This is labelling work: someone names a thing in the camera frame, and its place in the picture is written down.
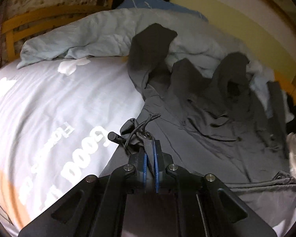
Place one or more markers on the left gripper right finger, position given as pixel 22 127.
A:
pixel 164 181

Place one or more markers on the light blue duvet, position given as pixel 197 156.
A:
pixel 109 34

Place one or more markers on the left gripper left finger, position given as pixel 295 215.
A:
pixel 136 181

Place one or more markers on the wooden bed frame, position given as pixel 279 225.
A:
pixel 268 27

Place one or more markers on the grey hooded jacket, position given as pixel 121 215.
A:
pixel 212 125

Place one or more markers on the blue pillow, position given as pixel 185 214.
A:
pixel 159 4

